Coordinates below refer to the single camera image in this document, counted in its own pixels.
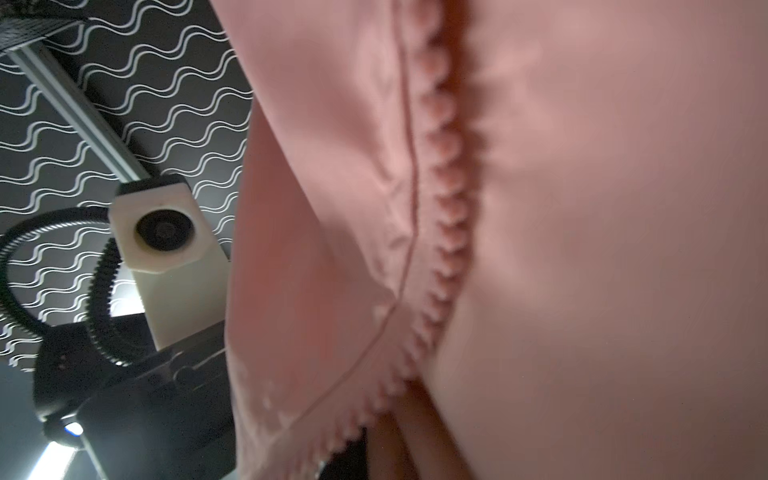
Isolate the aluminium frame corner post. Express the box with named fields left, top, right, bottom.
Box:
left=6, top=42, right=151, bottom=183

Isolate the pink zip-up jacket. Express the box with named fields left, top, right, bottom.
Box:
left=213, top=1, right=767, bottom=479

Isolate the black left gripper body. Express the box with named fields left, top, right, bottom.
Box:
left=33, top=322, right=236, bottom=479

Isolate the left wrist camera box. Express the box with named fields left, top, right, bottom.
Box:
left=108, top=175, right=230, bottom=350

